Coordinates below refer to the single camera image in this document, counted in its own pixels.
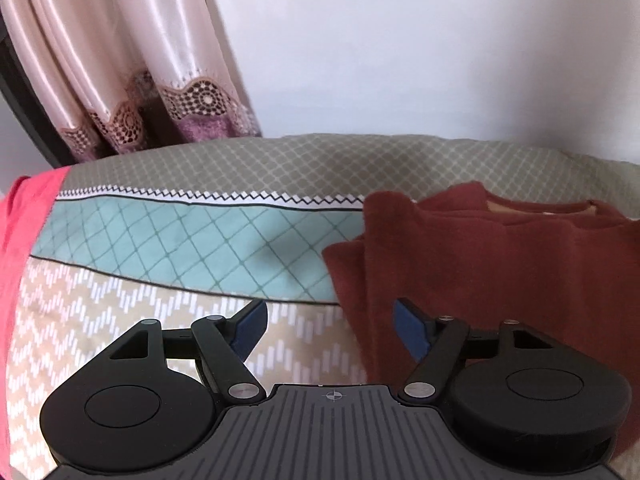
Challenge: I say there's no beige lace-trimmed curtain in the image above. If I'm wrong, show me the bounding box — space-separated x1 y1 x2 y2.
0 0 264 162

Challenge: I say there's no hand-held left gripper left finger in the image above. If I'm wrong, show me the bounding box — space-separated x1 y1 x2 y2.
107 299 269 406

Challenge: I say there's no patterned bed blanket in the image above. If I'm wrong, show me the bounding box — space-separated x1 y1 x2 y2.
0 132 640 480

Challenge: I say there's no maroon long-sleeved sweater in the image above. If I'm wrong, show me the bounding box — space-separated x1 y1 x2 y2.
322 183 640 476

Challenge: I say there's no dark door frame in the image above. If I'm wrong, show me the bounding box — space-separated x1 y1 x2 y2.
0 35 68 169

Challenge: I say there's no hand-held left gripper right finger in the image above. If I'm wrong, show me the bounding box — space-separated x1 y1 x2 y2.
393 298 557 404

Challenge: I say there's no pink bed sheet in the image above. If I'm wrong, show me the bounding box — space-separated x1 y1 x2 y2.
0 167 69 461

